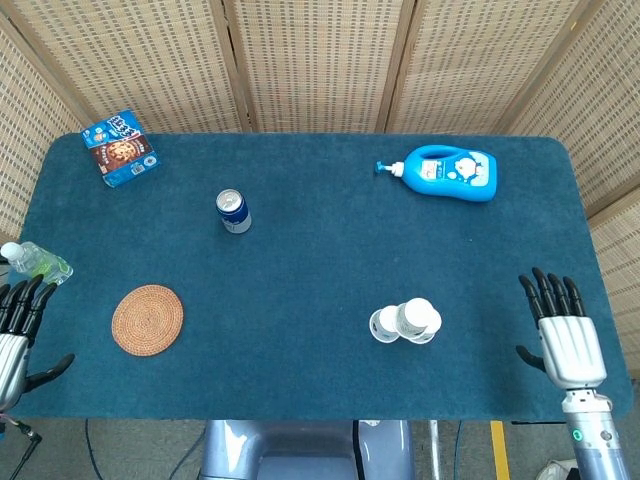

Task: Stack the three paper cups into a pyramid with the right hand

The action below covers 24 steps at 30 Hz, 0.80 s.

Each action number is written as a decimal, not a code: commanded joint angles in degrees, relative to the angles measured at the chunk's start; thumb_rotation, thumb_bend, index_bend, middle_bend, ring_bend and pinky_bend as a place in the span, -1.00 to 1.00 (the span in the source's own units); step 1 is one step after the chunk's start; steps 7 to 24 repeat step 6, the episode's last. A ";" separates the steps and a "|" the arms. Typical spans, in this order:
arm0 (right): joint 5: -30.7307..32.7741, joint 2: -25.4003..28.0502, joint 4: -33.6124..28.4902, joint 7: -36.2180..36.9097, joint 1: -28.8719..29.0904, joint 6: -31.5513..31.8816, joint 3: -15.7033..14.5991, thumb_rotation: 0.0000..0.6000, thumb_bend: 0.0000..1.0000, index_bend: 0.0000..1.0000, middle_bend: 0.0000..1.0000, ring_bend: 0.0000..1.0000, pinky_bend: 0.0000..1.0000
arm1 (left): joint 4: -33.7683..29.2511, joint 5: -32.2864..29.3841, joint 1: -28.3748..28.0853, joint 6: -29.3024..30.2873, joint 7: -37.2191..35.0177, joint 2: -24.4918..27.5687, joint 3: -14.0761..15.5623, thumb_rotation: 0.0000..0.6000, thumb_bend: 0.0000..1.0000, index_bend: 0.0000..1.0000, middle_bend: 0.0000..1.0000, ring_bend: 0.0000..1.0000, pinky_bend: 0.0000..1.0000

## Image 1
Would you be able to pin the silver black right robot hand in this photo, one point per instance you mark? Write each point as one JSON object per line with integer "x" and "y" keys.
{"x": 570, "y": 345}

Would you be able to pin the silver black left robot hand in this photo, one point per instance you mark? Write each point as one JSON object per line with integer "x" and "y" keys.
{"x": 10, "y": 360}

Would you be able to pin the paper cup fern small flower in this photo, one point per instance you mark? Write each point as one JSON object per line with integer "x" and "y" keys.
{"x": 419, "y": 312}

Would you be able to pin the paper cup large blue flower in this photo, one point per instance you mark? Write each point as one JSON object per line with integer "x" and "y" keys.
{"x": 384, "y": 327}

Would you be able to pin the clear plastic water bottle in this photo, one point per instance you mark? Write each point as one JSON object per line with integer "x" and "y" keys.
{"x": 35, "y": 260}

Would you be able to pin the round woven rattan coaster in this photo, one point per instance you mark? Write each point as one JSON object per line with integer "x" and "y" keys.
{"x": 147, "y": 320}

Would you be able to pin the paper cup big green leaves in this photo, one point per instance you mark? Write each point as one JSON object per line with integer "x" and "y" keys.
{"x": 425, "y": 341}

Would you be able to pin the metal table leg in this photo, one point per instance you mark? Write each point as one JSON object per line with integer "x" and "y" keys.
{"x": 434, "y": 450}

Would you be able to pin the blue pump soap bottle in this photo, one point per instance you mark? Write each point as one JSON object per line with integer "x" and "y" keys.
{"x": 450, "y": 175}

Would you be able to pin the blue cookie box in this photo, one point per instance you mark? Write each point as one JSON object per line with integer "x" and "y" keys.
{"x": 122, "y": 150}

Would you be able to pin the blue and white drink can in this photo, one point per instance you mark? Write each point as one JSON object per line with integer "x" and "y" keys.
{"x": 232, "y": 212}

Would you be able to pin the dark teal table cloth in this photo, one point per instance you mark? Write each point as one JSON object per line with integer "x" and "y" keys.
{"x": 300, "y": 260}

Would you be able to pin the grey-blue robot torso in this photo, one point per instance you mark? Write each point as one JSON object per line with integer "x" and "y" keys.
{"x": 300, "y": 450}

